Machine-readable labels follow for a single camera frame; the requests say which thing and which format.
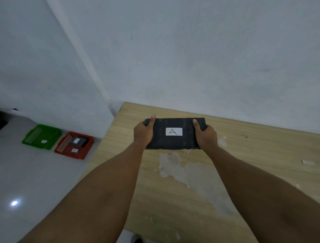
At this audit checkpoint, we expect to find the person's right hand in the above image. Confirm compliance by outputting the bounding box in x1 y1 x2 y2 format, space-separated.
192 119 219 151

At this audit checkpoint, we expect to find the person's left hand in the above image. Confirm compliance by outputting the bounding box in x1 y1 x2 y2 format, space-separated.
133 115 156 149

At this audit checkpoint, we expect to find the dark cloth with label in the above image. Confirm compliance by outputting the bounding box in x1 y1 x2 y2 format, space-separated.
144 118 208 150

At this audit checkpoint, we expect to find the person's left forearm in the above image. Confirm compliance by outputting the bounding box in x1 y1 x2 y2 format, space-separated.
17 140 146 243

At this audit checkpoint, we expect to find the person's right forearm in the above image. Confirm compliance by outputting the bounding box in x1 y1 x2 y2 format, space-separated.
203 145 320 243

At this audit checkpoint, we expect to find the wooden table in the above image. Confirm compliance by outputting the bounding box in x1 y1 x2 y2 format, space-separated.
82 102 320 243

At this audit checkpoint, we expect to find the red plastic tray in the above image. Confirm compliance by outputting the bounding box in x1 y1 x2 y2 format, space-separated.
54 132 94 160

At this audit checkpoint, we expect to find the green plastic tray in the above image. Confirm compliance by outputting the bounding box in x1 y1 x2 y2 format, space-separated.
21 124 62 150

